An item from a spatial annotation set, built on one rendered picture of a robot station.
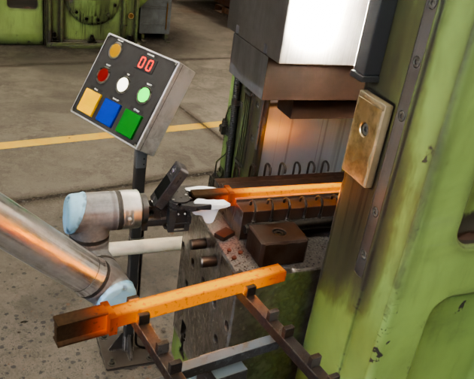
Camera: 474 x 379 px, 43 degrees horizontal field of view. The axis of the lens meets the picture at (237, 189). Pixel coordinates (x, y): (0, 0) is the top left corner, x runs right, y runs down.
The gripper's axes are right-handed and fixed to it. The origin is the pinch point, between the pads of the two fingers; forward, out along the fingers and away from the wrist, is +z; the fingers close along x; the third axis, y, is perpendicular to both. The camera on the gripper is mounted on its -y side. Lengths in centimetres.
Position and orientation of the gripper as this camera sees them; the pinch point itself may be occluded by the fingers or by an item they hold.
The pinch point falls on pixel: (221, 195)
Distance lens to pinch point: 147.4
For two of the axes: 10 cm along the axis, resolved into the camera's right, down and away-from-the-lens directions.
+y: -1.3, 8.8, 4.5
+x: 3.6, 4.7, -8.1
